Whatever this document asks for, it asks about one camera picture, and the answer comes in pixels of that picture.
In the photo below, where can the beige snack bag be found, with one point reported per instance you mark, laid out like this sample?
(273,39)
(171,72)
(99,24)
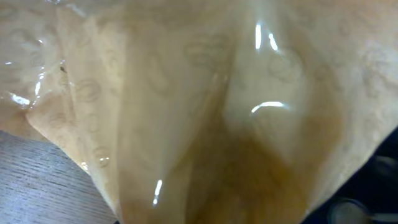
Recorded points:
(211,111)

